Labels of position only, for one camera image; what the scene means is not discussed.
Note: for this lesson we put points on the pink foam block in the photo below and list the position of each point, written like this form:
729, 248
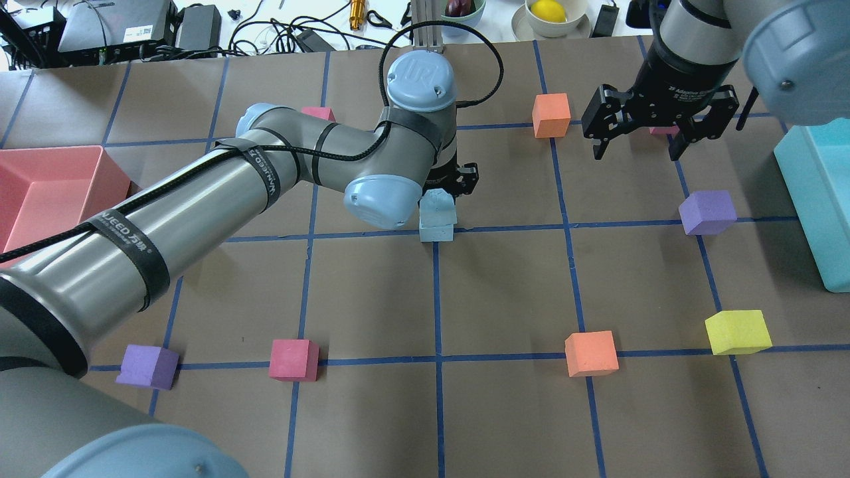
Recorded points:
294, 360
321, 112
664, 131

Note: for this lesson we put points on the beige bowl with lemon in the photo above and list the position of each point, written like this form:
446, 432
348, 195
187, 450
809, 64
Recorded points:
556, 19

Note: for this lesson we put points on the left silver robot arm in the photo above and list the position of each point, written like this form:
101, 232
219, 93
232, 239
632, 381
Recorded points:
72, 290

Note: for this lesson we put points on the pink foam block right far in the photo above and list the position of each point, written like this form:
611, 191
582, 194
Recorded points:
664, 131

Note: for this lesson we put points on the orange foam block far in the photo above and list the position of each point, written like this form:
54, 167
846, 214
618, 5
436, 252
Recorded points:
551, 115

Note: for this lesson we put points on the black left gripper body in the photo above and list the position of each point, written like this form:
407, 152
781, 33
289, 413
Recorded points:
446, 174

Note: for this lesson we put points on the purple foam block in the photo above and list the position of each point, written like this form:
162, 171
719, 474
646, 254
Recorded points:
707, 212
147, 366

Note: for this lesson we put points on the purple foam block right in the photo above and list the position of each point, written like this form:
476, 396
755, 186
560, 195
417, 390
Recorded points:
707, 212

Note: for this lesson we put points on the teal plastic tray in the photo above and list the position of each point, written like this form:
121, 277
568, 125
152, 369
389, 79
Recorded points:
814, 162

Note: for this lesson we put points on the light blue foam block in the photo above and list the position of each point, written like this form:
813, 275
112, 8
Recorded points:
437, 208
437, 233

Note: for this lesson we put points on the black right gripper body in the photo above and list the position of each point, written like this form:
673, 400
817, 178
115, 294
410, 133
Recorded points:
671, 85

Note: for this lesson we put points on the yellow foam block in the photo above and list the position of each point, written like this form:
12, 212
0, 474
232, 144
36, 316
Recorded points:
738, 333

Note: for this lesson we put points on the black power adapter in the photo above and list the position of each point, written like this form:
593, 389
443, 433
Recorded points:
199, 27

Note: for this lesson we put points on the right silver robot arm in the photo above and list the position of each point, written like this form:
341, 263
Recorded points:
795, 54

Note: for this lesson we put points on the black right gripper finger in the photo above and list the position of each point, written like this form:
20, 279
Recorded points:
601, 137
691, 131

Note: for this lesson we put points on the orange foam block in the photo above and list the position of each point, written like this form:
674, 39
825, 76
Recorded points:
591, 354
551, 115

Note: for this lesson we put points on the pink foam block far left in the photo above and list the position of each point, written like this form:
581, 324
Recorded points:
321, 112

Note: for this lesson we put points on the pink foam block near left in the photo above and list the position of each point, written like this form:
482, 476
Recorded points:
294, 360

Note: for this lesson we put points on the aluminium frame post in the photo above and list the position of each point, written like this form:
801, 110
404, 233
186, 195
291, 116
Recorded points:
426, 34

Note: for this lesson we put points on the green bowl with fruit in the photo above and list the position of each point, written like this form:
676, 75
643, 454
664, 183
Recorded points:
462, 12

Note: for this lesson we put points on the purple foam block left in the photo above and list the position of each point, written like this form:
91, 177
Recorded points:
147, 366

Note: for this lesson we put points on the scissors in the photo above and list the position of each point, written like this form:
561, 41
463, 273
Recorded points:
376, 20

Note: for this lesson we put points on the orange foam block near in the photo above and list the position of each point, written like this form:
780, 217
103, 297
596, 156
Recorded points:
591, 354

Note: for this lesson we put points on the black computer box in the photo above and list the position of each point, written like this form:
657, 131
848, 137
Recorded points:
118, 26

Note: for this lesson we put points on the pink plastic tray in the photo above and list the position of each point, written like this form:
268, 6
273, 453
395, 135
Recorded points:
48, 190

